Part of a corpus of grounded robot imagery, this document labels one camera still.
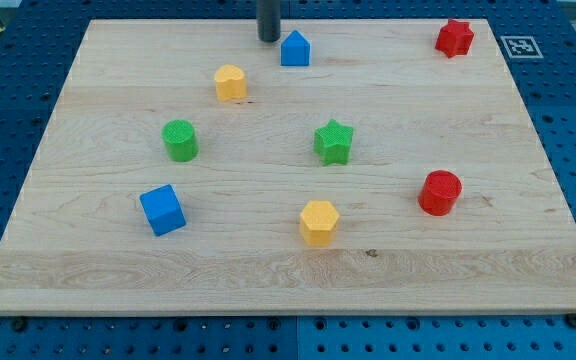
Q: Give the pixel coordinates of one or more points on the yellow heart block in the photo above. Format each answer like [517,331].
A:
[230,82]

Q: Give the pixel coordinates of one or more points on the light wooden board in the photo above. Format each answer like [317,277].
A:
[78,242]

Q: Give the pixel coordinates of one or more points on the blue triangle block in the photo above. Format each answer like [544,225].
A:
[295,50]

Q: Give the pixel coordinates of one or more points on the red cylinder block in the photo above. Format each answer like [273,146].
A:
[440,192]

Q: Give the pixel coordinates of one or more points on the green cylinder block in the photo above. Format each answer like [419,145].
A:
[180,140]

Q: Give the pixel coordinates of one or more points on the blue cube block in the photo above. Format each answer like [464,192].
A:
[162,210]

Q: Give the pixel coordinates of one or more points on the yellow hexagon block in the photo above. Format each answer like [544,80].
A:
[318,223]

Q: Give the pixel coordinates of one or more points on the white fiducial marker tag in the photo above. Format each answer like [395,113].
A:
[521,47]

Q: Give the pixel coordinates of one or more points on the red star block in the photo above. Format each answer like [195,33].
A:
[455,38]

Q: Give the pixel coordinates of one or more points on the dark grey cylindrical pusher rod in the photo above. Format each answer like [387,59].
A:
[268,16]

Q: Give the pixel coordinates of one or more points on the green star block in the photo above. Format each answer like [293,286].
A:
[333,143]

